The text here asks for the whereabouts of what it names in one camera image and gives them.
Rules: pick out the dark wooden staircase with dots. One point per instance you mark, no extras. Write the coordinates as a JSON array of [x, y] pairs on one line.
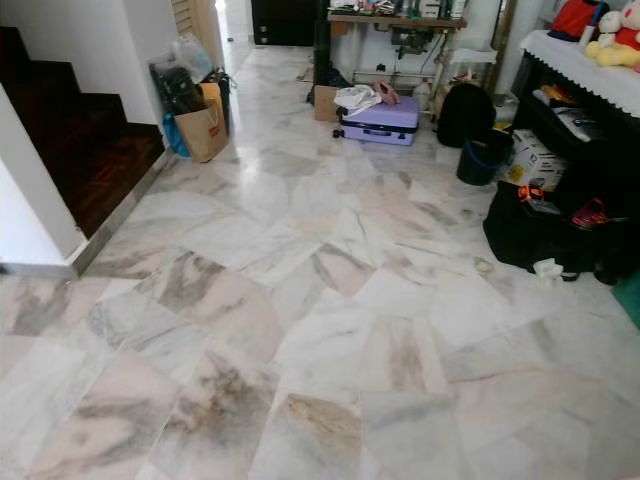
[[90, 140]]

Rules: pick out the blue bag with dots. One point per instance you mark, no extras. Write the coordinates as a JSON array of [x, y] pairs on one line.
[[173, 135]]

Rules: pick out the brown paper bag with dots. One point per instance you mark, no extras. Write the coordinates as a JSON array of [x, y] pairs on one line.
[[202, 132]]

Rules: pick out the black fabric bag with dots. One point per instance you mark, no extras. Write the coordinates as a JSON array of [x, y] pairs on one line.
[[178, 90]]

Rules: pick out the clear plastic bag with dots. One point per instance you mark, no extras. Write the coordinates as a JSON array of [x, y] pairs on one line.
[[193, 58]]

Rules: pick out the small brown cardboard box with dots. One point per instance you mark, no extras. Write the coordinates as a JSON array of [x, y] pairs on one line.
[[325, 103]]

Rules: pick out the dark door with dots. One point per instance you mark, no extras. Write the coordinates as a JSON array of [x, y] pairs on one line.
[[282, 20]]

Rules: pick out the white crumpled cloth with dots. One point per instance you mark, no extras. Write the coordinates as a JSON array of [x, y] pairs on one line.
[[357, 97]]

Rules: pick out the purple suitcase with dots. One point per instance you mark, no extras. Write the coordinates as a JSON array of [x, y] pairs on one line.
[[385, 120]]

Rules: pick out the wooden console table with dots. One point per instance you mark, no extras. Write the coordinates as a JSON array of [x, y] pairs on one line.
[[395, 18]]

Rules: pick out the black backpack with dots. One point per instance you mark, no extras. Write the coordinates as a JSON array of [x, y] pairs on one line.
[[465, 115]]

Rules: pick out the black bucket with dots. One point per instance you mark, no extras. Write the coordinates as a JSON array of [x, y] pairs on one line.
[[478, 165]]

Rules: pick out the black duffel bag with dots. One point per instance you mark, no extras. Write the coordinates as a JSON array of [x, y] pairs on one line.
[[525, 230]]

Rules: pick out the white printed cardboard box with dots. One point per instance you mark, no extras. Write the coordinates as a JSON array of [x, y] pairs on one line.
[[538, 158]]

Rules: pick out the white crumpled tissue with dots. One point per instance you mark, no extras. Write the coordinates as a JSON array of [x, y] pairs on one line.
[[548, 268]]

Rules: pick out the black shelf unit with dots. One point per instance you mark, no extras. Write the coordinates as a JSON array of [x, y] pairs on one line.
[[530, 80]]

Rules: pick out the white lace cover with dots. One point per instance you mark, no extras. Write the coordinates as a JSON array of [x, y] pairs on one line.
[[580, 65]]

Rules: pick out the red bag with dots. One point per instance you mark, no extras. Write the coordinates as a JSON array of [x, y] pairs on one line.
[[575, 18]]

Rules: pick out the green mat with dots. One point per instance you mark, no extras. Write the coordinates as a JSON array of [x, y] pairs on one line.
[[628, 300]]

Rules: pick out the yellow plush toy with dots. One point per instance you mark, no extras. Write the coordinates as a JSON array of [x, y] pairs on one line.
[[615, 50]]

